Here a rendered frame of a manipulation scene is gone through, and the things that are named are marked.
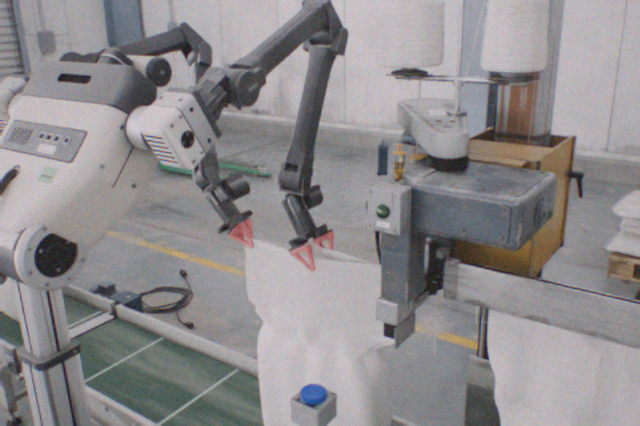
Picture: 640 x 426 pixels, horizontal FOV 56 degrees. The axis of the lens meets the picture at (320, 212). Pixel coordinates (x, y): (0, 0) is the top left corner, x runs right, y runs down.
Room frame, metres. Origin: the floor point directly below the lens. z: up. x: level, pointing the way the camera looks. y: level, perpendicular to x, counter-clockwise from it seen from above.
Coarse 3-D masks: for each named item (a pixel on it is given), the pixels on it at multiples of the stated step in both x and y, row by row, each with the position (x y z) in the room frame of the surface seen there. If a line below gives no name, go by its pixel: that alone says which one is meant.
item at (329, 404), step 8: (328, 392) 1.18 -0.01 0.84; (328, 400) 1.15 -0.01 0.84; (296, 408) 1.14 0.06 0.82; (304, 408) 1.13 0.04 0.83; (320, 408) 1.12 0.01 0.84; (328, 408) 1.14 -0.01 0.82; (296, 416) 1.14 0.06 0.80; (304, 416) 1.13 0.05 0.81; (312, 416) 1.12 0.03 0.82; (320, 416) 1.12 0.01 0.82; (328, 416) 1.14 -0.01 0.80; (304, 424) 1.13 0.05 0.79; (312, 424) 1.12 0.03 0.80; (320, 424) 1.12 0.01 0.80
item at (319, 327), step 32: (256, 256) 1.61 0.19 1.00; (288, 256) 1.52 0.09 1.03; (320, 256) 1.54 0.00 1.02; (352, 256) 1.47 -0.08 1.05; (256, 288) 1.61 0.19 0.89; (288, 288) 1.53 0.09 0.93; (320, 288) 1.46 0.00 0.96; (352, 288) 1.43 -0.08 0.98; (288, 320) 1.51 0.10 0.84; (320, 320) 1.46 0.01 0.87; (352, 320) 1.43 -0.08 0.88; (288, 352) 1.46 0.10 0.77; (320, 352) 1.40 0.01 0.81; (352, 352) 1.37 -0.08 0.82; (384, 352) 1.43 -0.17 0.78; (288, 384) 1.45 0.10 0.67; (320, 384) 1.39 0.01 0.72; (352, 384) 1.35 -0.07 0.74; (384, 384) 1.39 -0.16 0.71; (288, 416) 1.45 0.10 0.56; (352, 416) 1.35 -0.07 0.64; (384, 416) 1.39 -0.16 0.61
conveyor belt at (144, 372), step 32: (96, 352) 2.12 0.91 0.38; (128, 352) 2.11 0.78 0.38; (160, 352) 2.11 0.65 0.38; (192, 352) 2.10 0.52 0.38; (96, 384) 1.90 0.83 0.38; (128, 384) 1.90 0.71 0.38; (160, 384) 1.89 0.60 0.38; (192, 384) 1.89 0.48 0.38; (224, 384) 1.88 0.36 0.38; (256, 384) 1.88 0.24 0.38; (160, 416) 1.71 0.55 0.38; (192, 416) 1.70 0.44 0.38; (224, 416) 1.70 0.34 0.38; (256, 416) 1.70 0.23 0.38
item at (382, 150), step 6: (384, 144) 1.67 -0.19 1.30; (378, 150) 1.65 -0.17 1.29; (384, 150) 1.65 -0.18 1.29; (378, 156) 1.65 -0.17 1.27; (384, 156) 1.65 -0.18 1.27; (378, 162) 1.65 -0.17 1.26; (384, 162) 1.65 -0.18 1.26; (378, 168) 1.65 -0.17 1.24; (384, 168) 1.65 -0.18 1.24; (378, 174) 1.65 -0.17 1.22; (384, 174) 1.65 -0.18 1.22
